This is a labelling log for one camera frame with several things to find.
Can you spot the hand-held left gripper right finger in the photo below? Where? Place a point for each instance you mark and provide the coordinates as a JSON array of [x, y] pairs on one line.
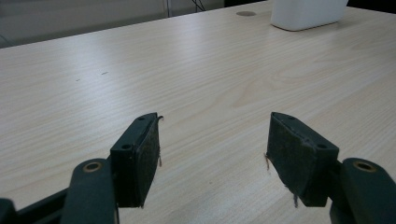
[[303, 158]]

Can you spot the metal stand pole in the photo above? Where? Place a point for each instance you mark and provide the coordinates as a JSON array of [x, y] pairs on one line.
[[169, 7]]

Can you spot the round table grommet cover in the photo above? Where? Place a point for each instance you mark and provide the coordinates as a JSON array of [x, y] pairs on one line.
[[246, 13]]

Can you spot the white plastic container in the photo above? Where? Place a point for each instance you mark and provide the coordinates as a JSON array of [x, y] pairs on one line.
[[306, 13]]

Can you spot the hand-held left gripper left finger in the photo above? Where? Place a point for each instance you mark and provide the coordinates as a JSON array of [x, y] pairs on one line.
[[134, 161]]

